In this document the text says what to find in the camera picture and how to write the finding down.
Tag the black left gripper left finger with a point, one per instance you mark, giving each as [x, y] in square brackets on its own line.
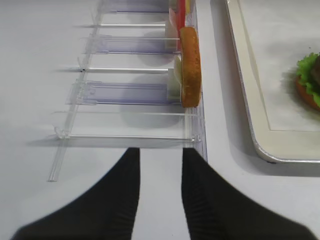
[107, 211]

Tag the bottom bun on tray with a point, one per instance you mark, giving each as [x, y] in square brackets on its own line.
[307, 98]

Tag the white tray liner paper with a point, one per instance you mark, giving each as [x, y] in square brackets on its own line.
[281, 33]

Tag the yellow cheese slice in rack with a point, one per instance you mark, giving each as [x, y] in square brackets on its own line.
[188, 5]

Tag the green lettuce on tray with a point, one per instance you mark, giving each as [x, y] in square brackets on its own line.
[304, 71]

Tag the red tomato slice in rack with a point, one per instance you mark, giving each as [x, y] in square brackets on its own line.
[177, 13]

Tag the clear acrylic left food rack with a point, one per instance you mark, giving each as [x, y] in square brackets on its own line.
[128, 91]

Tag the brown bun in left rack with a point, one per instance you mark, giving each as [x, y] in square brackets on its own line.
[191, 84]

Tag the metal baking tray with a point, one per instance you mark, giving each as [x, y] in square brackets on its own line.
[274, 146]

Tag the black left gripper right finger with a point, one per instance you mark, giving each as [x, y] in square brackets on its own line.
[215, 210]

